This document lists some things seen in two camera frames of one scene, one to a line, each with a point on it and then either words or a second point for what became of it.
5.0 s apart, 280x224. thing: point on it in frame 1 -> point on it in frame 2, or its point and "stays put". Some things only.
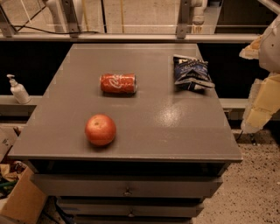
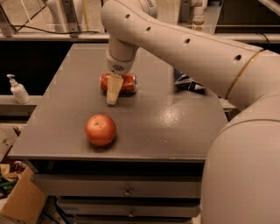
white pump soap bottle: x=20 y=94 stays put
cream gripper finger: x=263 y=102 -> x=114 y=86
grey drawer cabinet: x=171 y=148 stays put
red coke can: x=118 y=83 stays put
